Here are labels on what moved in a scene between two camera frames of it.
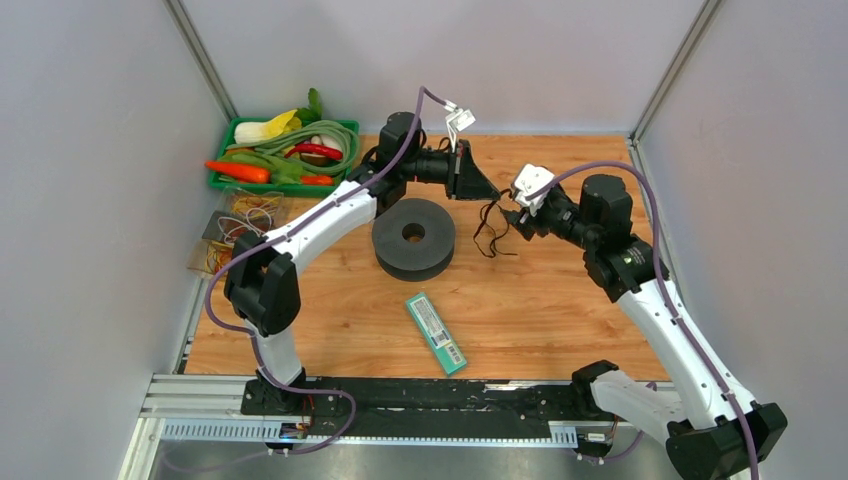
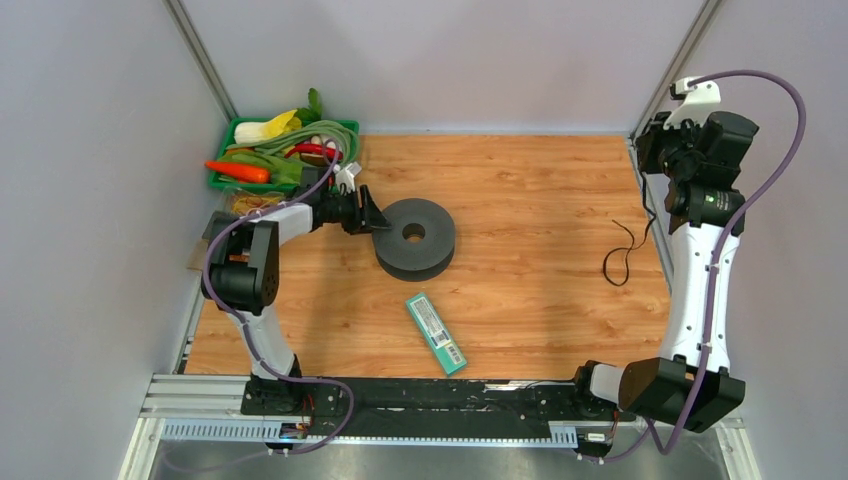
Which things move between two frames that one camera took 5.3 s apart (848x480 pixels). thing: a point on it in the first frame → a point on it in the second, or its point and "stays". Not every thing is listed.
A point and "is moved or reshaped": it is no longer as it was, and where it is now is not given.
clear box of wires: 263,210 stays
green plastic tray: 257,189 stays
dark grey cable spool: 419,261 stays
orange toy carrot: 240,172 stays
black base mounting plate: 347,408 stays
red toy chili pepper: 317,149 stays
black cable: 484,223 is moved or reshaped
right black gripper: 519,220 → 656,133
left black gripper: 465,181 → 369,216
